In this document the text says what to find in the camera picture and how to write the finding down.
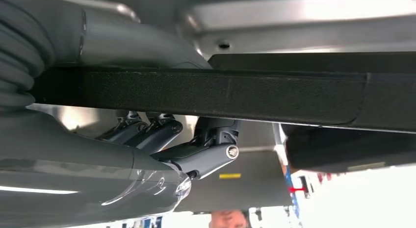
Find stamped silver metal panel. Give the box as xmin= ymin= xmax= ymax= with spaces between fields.
xmin=35 ymin=0 xmax=416 ymax=55

